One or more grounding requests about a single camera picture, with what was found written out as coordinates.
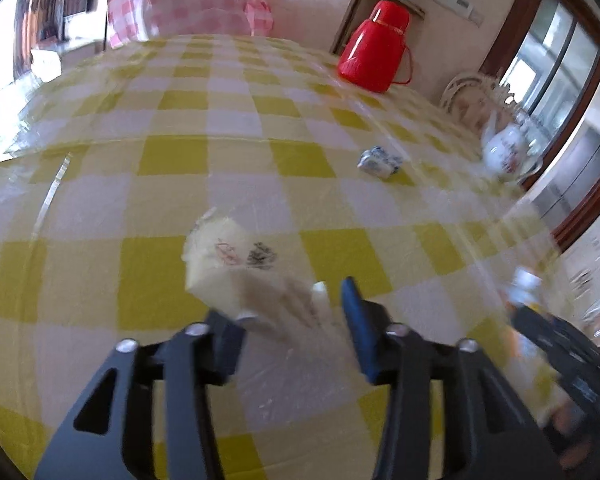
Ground blue white milk candy packet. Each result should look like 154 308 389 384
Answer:
356 146 403 180

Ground white floral teapot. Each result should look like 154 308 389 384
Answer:
481 110 543 181

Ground cream ornate dining chair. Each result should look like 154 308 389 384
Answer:
439 72 518 136

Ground yellow checkered tablecloth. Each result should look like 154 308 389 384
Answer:
0 36 571 476

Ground red thermos jug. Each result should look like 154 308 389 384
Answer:
337 0 413 93

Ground clear bag white rolls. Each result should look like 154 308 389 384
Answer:
182 208 342 344

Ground pink checkered covered chair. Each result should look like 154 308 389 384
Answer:
107 0 274 49

